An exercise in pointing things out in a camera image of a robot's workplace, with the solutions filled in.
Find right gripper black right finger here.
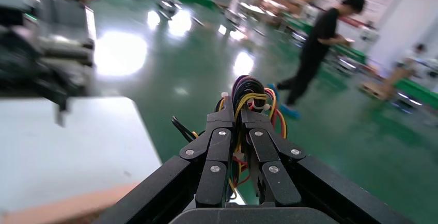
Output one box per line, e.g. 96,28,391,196
240,107,307,206

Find person in black trousers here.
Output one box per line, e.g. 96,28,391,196
276,0,366,120

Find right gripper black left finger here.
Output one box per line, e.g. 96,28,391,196
179,95,236,209

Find tube frame cart dark shelves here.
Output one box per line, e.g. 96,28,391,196
0,0,97,100

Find cardboard divider box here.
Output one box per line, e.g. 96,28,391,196
0,181,141,224

